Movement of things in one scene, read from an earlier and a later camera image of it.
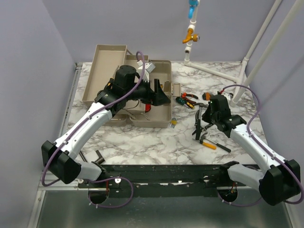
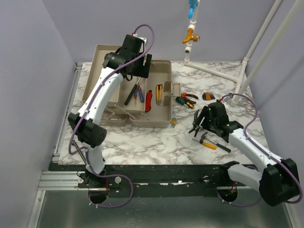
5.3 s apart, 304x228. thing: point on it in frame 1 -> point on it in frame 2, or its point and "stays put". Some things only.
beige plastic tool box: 107,59 stays put
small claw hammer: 203,137 stays put
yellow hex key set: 173,122 stays put
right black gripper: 205,117 -> 205,112
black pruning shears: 196,123 stays put
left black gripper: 157,97 -> 143,71
